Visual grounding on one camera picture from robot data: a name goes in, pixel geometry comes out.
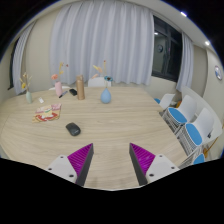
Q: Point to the white chair behind table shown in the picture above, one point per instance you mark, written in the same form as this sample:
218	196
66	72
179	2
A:
98	82

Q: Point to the white chair blue seat middle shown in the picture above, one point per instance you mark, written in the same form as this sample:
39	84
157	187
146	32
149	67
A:
177	117

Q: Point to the white curtain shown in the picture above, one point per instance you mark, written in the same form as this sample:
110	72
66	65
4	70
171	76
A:
18	57
114	35
187	63

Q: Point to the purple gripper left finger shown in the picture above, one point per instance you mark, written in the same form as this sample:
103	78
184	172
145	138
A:
73	167

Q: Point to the brown cylindrical bottle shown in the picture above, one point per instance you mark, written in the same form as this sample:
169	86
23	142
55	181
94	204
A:
80	87

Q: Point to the white chair blue seat near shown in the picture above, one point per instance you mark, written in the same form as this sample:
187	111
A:
193	134

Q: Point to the white curtain right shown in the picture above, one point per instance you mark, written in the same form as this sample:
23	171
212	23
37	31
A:
187	63

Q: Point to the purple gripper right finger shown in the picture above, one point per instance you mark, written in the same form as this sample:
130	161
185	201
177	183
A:
148	166

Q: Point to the pink vase with flowers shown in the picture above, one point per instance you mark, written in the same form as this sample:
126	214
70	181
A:
57	80

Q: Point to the colourful mouse pad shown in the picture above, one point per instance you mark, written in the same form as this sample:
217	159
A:
47	113

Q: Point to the black computer mouse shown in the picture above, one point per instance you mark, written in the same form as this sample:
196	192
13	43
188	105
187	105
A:
73	129

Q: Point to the small white card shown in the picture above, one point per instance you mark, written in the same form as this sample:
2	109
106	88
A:
41	100

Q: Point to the dark window right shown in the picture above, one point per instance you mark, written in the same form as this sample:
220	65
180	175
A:
167	51

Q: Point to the small black box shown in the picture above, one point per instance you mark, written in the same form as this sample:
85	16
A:
73	92

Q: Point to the white curtain centre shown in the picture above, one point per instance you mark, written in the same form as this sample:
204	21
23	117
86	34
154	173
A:
114	35

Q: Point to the white chair blue seat nearest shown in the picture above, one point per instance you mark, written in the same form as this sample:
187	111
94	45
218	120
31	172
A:
196	157

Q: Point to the green vase with flowers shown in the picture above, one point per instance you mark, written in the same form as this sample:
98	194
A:
25	83

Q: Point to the blue vase with flowers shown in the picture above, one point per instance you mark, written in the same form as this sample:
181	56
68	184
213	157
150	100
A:
105	96

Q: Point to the white chair blue seat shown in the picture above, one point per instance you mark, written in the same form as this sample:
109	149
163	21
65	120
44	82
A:
196	157
193	134
165	101
177	117

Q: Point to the white chair blue seat far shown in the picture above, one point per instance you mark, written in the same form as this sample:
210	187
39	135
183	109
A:
165	101

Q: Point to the white curtain left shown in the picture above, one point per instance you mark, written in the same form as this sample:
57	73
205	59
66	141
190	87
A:
18	57

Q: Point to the black pen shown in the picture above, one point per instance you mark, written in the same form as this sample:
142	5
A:
63	94

